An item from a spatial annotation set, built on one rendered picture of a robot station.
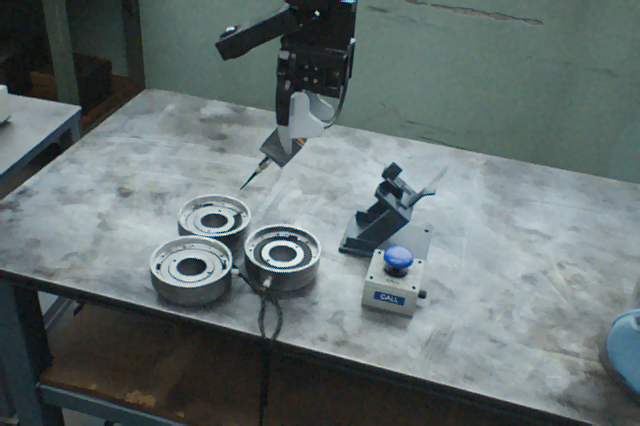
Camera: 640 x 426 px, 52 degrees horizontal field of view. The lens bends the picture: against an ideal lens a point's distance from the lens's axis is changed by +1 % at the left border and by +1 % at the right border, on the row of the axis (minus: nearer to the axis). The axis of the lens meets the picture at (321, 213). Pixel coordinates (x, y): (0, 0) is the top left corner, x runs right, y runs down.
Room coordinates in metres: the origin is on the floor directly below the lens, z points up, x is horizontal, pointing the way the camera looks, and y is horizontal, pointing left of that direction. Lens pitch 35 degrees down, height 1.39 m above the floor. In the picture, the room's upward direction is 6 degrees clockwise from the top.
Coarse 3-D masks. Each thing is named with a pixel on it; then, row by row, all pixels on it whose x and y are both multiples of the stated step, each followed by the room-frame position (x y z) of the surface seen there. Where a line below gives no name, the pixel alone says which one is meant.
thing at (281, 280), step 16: (256, 240) 0.72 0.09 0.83; (304, 240) 0.74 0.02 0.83; (272, 256) 0.71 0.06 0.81; (288, 256) 0.72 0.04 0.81; (320, 256) 0.70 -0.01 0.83; (256, 272) 0.66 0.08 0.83; (272, 272) 0.65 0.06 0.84; (288, 272) 0.65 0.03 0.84; (304, 272) 0.66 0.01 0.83; (272, 288) 0.66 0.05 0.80; (288, 288) 0.66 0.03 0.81
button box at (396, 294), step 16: (368, 272) 0.66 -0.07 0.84; (384, 272) 0.66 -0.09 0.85; (400, 272) 0.66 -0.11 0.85; (416, 272) 0.67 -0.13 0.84; (368, 288) 0.64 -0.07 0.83; (384, 288) 0.64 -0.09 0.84; (400, 288) 0.64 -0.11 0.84; (416, 288) 0.64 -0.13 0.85; (368, 304) 0.64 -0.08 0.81; (384, 304) 0.64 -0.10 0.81; (400, 304) 0.63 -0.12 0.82
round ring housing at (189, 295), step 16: (176, 240) 0.69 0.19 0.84; (192, 240) 0.70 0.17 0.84; (208, 240) 0.70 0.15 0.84; (160, 256) 0.67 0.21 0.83; (192, 256) 0.68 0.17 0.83; (224, 256) 0.68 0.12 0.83; (160, 272) 0.65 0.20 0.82; (176, 272) 0.64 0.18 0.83; (192, 272) 0.67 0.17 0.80; (208, 272) 0.65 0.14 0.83; (224, 272) 0.64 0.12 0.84; (160, 288) 0.61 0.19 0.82; (176, 288) 0.60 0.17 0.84; (192, 288) 0.60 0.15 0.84; (208, 288) 0.61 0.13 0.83; (224, 288) 0.63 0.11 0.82; (176, 304) 0.61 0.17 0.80; (192, 304) 0.61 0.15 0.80
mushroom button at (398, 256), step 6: (390, 246) 0.69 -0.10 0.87; (396, 246) 0.69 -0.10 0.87; (402, 246) 0.69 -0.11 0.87; (384, 252) 0.68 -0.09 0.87; (390, 252) 0.67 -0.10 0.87; (396, 252) 0.67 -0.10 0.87; (402, 252) 0.67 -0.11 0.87; (408, 252) 0.68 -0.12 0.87; (384, 258) 0.67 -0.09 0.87; (390, 258) 0.66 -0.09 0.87; (396, 258) 0.66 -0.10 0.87; (402, 258) 0.66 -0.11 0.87; (408, 258) 0.66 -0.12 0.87; (390, 264) 0.66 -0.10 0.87; (396, 264) 0.65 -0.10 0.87; (402, 264) 0.65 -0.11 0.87; (408, 264) 0.66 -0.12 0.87
